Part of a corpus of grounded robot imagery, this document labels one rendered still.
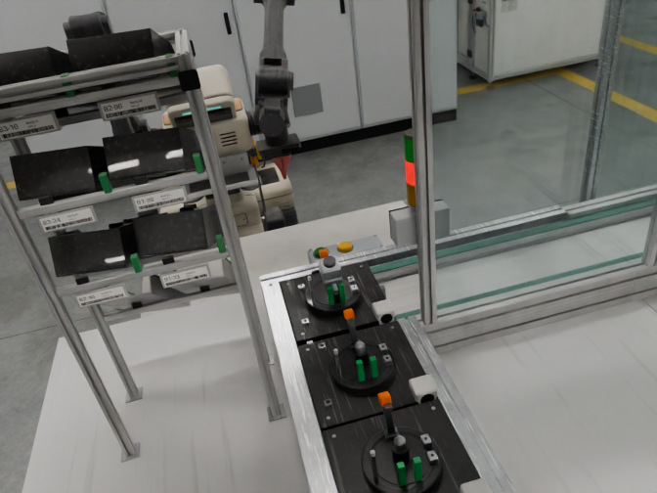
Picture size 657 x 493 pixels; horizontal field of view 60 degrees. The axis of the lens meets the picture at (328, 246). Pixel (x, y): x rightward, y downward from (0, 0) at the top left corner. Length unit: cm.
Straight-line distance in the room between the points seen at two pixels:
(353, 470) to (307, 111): 357
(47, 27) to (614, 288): 364
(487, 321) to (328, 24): 319
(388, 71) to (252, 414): 350
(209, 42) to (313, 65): 74
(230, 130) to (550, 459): 133
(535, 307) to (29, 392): 235
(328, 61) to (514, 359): 327
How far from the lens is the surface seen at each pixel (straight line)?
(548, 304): 148
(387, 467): 107
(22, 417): 298
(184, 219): 108
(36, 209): 102
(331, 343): 131
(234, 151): 197
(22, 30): 429
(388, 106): 459
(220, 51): 422
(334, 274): 134
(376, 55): 445
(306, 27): 427
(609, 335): 153
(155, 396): 148
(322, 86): 439
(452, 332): 139
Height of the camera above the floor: 187
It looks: 34 degrees down
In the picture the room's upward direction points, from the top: 8 degrees counter-clockwise
